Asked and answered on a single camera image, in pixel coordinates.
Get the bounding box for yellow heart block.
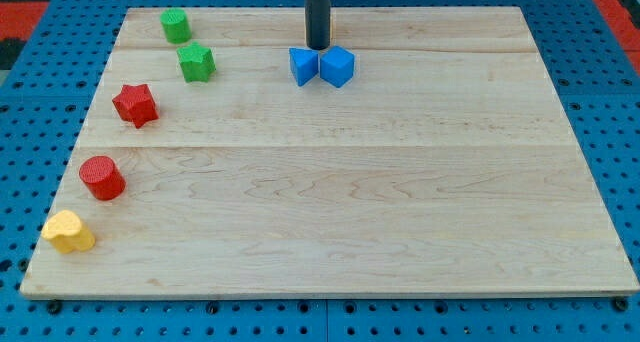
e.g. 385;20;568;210
41;210;96;254

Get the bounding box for blue cube block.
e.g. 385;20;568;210
320;46;355;88

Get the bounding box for blue triangle block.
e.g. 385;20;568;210
289;48;319;87

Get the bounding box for wooden board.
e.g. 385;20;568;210
21;7;639;300

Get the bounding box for green star block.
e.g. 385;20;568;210
177;42;216;83

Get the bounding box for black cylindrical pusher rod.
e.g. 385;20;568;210
304;0;331;50

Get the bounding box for green cylinder block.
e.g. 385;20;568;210
160;8;192;44

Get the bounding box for red star block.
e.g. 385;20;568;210
112;84;159;129

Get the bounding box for red cylinder block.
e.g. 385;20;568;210
79;155;126;201

